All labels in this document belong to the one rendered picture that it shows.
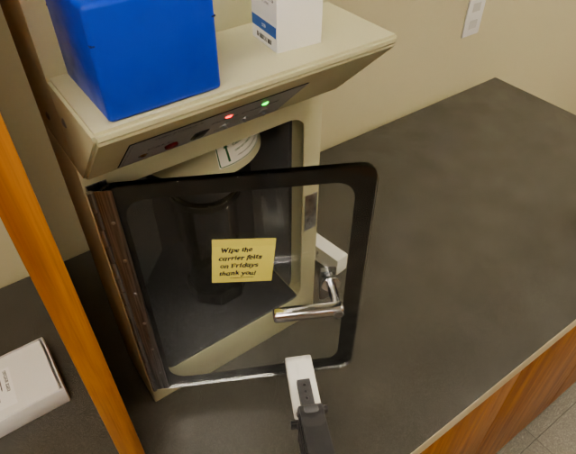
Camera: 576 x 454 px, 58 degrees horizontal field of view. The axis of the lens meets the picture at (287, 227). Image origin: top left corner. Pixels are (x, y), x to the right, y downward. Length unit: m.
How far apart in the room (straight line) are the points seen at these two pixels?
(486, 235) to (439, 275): 0.17
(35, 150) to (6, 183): 0.60
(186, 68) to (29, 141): 0.64
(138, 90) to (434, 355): 0.71
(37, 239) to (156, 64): 0.18
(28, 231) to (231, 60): 0.23
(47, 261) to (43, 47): 0.18
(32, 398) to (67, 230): 0.38
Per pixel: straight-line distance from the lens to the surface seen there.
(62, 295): 0.54
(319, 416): 0.55
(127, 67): 0.42
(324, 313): 0.66
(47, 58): 0.52
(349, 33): 0.57
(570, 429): 2.15
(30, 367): 0.98
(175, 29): 0.43
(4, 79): 0.99
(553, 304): 1.13
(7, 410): 0.95
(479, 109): 1.66
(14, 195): 0.46
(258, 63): 0.51
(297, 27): 0.53
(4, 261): 1.18
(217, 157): 0.67
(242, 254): 0.64
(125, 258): 0.64
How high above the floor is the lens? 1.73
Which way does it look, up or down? 43 degrees down
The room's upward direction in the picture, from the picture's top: straight up
